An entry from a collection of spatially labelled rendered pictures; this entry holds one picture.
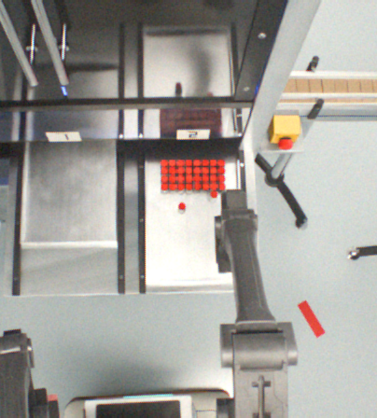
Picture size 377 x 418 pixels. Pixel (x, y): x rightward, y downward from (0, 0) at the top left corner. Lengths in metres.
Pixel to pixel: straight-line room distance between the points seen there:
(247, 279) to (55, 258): 0.78
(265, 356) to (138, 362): 1.65
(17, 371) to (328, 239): 1.80
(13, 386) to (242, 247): 0.46
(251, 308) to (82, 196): 0.86
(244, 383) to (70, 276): 0.87
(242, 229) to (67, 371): 1.52
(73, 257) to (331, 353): 1.31
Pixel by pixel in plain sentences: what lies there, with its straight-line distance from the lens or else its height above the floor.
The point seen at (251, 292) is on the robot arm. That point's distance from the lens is 0.94.
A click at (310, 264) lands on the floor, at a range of 2.58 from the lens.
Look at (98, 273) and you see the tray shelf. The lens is 1.62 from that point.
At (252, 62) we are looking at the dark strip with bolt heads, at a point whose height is 1.40.
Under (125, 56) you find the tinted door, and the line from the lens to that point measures 1.21.
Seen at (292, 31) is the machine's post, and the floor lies 1.52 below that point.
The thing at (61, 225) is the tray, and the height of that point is 0.88.
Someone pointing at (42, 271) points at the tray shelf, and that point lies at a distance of 1.64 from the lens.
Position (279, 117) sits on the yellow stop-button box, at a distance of 1.60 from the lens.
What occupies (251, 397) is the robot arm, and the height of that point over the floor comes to 1.62.
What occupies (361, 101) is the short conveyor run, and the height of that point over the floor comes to 0.93.
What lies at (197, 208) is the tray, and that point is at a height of 0.88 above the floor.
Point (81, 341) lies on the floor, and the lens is 2.49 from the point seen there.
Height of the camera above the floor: 2.47
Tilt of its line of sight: 75 degrees down
